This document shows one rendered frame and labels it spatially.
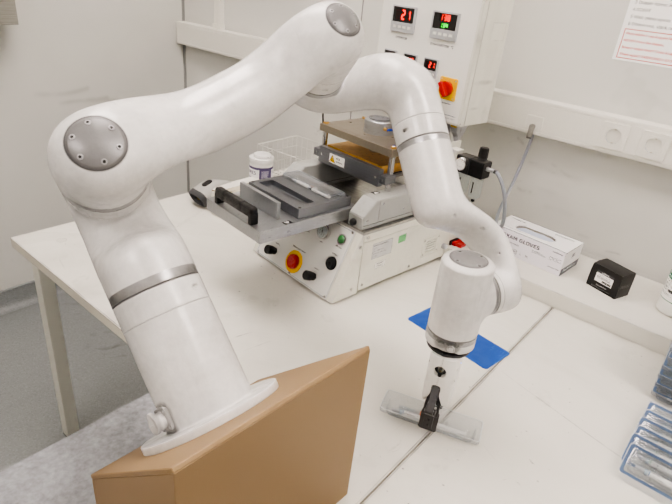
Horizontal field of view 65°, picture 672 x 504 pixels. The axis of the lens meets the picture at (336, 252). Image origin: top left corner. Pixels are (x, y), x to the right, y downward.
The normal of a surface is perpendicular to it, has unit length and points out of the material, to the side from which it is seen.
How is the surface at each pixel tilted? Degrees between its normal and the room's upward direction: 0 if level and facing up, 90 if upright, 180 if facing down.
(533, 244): 87
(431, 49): 90
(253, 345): 0
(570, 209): 90
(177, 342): 53
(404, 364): 0
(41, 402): 0
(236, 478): 90
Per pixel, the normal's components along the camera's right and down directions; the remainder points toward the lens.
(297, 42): -0.26, 0.16
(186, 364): 0.19, -0.15
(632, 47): -0.65, 0.29
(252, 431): 0.73, 0.38
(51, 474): 0.10, -0.88
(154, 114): 0.54, -0.55
